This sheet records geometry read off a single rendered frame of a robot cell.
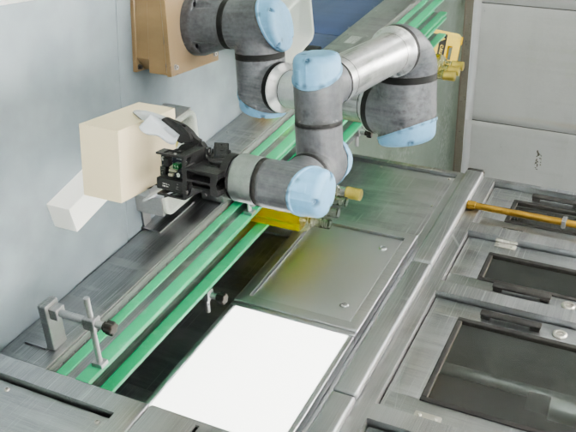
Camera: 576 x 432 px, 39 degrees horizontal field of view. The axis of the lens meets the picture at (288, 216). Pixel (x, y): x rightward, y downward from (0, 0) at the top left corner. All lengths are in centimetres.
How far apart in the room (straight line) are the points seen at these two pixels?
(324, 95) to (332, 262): 104
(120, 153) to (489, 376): 105
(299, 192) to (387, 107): 47
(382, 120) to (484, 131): 690
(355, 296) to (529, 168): 657
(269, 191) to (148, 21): 80
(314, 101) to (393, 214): 130
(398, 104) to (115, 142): 57
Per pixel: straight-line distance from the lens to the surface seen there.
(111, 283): 189
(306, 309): 204
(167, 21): 187
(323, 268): 219
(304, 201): 117
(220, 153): 130
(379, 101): 161
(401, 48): 149
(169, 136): 130
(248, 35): 185
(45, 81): 172
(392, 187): 264
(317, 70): 122
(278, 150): 222
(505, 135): 847
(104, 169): 132
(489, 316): 210
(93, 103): 184
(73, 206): 174
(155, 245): 199
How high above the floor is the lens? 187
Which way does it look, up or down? 23 degrees down
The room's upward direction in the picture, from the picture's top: 102 degrees clockwise
